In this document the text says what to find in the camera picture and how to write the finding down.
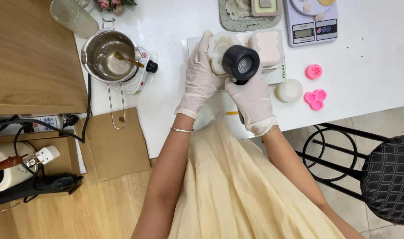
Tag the person's right hand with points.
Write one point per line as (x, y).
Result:
(253, 96)

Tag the person's left hand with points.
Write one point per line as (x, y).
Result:
(198, 78)

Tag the person's right fingers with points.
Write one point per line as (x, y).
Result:
(245, 84)

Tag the black heat gun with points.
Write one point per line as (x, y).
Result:
(241, 63)

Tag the white flower silicone mould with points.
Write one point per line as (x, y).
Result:
(218, 49)

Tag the white rectangular board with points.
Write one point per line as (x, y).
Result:
(275, 74)

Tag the white bear silicone mould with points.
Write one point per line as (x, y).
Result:
(267, 47)

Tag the speckled grey mat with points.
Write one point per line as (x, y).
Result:
(242, 21)

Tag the small pink flower mould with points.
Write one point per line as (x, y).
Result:
(313, 71)

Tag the pink triple flower mould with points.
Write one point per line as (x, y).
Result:
(315, 99)

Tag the silver bangle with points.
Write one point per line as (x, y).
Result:
(181, 130)

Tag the pink and yellow mould block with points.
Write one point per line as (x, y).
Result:
(266, 8)

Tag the white digital kitchen scale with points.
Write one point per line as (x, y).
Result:
(311, 23)

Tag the white electric hot plate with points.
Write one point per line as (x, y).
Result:
(140, 74)

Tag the cream yellow dress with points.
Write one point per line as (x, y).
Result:
(235, 192)

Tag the gold spoon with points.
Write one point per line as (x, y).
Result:
(129, 60)

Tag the stainless steel melting pot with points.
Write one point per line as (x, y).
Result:
(107, 56)

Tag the brown cardboard sheet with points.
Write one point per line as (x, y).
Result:
(117, 146)

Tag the pink flower bouquet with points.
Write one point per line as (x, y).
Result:
(114, 5)

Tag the black metal stool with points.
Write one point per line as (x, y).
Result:
(371, 172)

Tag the ribbed clear glass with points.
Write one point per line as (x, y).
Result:
(74, 16)

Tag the brown cardboard box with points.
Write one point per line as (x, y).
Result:
(55, 156)

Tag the white power strip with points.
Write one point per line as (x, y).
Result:
(44, 122)

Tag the white plug adapter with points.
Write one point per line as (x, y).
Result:
(46, 155)

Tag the cream electric kettle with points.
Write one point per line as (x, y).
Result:
(9, 166)

